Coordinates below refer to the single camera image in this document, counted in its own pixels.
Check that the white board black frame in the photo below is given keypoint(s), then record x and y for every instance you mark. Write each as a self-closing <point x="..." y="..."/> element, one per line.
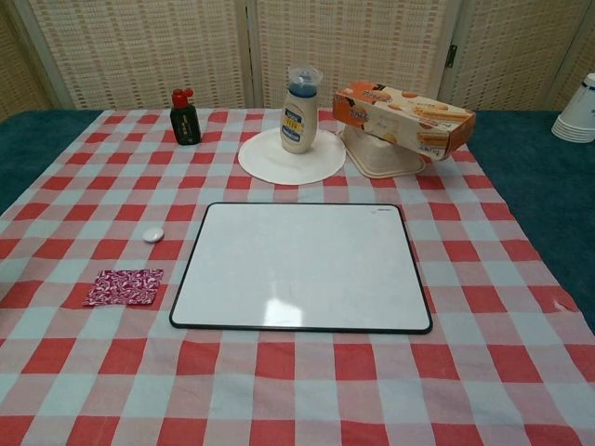
<point x="297" y="269"/>

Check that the cream plastic food container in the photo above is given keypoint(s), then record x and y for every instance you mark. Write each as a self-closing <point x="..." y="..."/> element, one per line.
<point x="386" y="155"/>

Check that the round white paper plate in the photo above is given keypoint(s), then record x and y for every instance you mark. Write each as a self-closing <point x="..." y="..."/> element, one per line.
<point x="265" y="160"/>

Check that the metal screen hinge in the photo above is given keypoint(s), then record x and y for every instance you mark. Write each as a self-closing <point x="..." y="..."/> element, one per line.
<point x="451" y="56"/>

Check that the stack of white paper cups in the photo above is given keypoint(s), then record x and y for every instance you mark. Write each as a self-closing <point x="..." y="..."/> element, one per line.
<point x="576" y="121"/>

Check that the black ink bottle red cap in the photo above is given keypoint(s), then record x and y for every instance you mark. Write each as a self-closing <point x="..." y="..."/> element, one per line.
<point x="185" y="121"/>

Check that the woven folding screen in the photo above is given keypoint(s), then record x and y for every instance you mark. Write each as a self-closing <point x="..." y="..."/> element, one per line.
<point x="139" y="51"/>

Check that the cream squeeze bottle blue cap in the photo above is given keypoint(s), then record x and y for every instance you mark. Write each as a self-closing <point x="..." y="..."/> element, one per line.
<point x="300" y="123"/>

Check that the red white checkered tablecloth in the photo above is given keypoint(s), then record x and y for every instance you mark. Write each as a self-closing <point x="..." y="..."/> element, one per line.
<point x="297" y="371"/>

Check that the orange biscuit box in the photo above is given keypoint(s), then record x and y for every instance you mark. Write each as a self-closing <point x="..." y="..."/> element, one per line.
<point x="400" y="118"/>

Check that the red patterned candy packet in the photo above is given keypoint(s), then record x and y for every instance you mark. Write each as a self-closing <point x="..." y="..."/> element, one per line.
<point x="123" y="288"/>

